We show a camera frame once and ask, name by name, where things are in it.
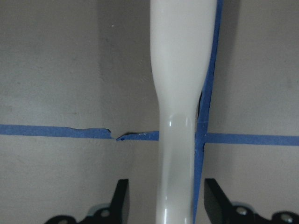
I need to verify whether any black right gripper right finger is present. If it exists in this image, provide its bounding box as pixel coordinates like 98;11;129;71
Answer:
204;178;299;224

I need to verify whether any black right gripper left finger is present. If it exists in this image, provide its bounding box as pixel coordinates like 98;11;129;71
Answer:
48;179;129;224

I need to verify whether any white hand brush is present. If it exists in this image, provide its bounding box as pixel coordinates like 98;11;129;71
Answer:
150;0;217;224

